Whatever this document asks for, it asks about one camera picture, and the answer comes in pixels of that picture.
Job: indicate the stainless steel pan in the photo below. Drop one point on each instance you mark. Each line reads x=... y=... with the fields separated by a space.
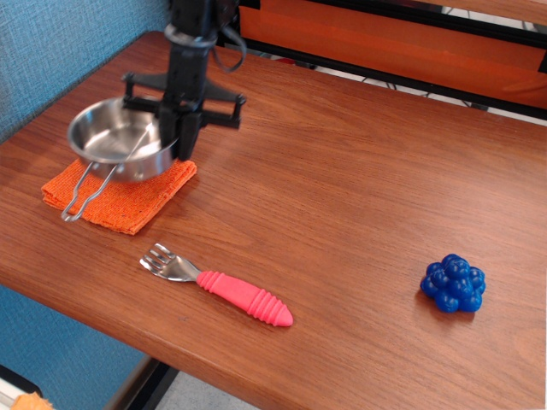
x=115 y=144

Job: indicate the fork with pink handle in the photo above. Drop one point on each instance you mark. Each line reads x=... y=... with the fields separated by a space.
x=255 y=301

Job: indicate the black and orange frame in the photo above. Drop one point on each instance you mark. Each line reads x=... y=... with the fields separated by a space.
x=431 y=46

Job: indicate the blue toy grape cluster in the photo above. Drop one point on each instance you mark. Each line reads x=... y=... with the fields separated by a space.
x=454 y=285

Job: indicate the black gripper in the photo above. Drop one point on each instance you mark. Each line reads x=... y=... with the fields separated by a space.
x=183 y=95

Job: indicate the orange black object at corner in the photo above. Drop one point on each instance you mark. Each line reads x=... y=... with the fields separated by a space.
x=18 y=393

